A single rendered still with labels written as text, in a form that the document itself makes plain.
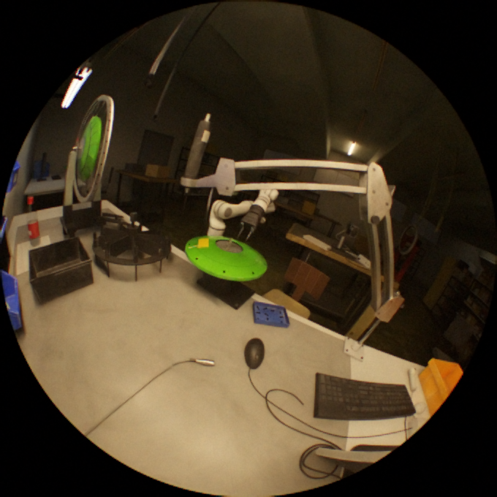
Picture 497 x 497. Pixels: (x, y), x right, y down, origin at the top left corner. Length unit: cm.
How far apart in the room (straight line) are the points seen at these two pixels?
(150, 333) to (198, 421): 26
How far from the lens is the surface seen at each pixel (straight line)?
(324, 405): 53
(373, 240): 50
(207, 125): 50
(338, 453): 39
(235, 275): 53
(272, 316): 67
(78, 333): 57
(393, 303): 64
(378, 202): 48
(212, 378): 47
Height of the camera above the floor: 134
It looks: 22 degrees down
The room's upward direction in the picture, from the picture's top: 18 degrees clockwise
